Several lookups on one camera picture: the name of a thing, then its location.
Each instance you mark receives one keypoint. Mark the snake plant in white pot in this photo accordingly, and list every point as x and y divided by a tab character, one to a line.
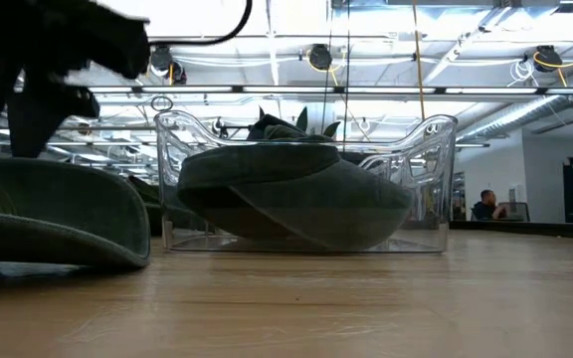
302	119

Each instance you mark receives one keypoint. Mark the clear plastic bin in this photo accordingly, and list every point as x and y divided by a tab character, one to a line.
431	199

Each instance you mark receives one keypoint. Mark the person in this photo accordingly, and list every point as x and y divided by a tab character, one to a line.
488	209

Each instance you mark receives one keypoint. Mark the dark green bucket hat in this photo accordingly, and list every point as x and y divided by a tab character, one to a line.
67	209

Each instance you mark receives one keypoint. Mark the grey green bucket hat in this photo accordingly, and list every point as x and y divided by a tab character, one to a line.
149	199

